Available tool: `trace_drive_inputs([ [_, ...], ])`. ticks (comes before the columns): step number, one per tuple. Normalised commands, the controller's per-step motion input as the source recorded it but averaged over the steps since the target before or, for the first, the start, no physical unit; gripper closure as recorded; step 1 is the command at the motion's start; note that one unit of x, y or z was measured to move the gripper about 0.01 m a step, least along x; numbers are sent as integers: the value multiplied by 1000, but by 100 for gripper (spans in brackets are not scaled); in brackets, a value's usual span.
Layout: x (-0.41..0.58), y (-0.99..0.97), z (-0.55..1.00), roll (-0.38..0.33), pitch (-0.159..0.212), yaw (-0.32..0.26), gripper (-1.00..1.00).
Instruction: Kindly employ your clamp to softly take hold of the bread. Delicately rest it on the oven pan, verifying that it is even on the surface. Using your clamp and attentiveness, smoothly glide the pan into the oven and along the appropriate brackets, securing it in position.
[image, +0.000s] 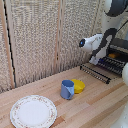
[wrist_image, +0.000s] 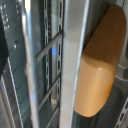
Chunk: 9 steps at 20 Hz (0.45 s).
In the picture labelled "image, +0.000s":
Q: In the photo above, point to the white floral-rimmed plate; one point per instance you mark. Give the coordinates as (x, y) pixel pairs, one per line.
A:
(33, 112)

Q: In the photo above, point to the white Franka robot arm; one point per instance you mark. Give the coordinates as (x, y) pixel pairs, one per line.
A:
(100, 41)

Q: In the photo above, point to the woven beige folding screen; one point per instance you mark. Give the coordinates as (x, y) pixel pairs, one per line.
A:
(30, 40)

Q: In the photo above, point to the yellow bowl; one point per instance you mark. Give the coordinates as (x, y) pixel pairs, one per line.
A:
(79, 86)

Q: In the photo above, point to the black toaster oven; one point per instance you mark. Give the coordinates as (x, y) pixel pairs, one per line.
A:
(120, 45)

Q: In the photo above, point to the small orange bread piece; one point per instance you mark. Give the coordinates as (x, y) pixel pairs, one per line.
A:
(112, 55)

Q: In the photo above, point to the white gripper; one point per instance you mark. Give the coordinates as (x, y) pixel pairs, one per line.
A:
(94, 61)

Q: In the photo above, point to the blue mug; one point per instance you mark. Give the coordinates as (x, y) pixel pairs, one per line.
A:
(67, 90)

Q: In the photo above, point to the open toaster oven door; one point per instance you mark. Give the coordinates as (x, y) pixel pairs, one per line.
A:
(95, 73)

